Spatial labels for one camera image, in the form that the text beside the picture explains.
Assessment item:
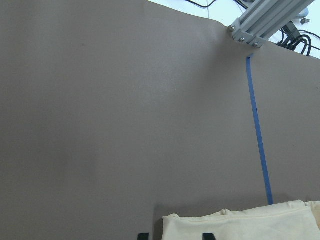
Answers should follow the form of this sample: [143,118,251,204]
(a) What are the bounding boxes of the aluminium frame post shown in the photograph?
[230,0,314,48]

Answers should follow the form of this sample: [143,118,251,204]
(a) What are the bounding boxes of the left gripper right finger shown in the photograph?
[202,233,216,240]

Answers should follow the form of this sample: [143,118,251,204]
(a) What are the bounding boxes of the cream long-sleeve graphic shirt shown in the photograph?
[162,200,320,240]

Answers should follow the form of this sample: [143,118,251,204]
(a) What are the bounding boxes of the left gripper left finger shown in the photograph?
[137,232,150,240]

